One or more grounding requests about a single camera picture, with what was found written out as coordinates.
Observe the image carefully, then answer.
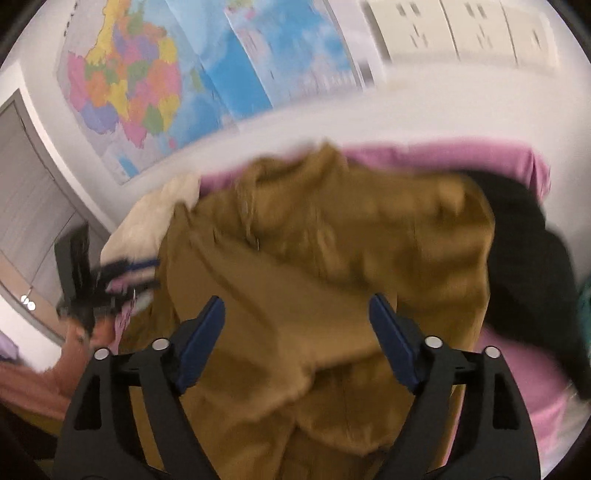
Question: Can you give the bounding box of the grey door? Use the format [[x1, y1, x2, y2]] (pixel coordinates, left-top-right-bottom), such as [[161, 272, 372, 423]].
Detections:
[[0, 91, 109, 343]]

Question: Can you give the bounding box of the person's left hand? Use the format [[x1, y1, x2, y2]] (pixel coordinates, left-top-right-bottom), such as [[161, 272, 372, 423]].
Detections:
[[61, 317, 115, 367]]

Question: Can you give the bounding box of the mustard brown large garment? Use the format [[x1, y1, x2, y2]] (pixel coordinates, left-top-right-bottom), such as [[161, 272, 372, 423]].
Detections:
[[119, 142, 498, 480]]

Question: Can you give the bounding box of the colourful wall map poster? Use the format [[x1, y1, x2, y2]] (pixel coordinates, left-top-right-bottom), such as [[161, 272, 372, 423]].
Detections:
[[56, 1, 271, 184]]

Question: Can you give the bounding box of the white calendar chart poster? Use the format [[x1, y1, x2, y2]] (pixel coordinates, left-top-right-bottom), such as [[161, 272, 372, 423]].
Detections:
[[362, 1, 558, 72]]

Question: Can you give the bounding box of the pink floral bed sheet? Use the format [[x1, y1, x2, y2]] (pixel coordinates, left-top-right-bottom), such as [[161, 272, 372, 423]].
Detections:
[[197, 140, 574, 462]]

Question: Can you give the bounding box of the black garment on bed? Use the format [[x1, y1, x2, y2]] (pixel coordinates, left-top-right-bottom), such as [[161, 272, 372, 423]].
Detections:
[[461, 170, 590, 400]]

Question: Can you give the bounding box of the cream white pillow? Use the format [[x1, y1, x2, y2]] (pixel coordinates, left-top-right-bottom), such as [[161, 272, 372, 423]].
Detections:
[[100, 172, 201, 266]]

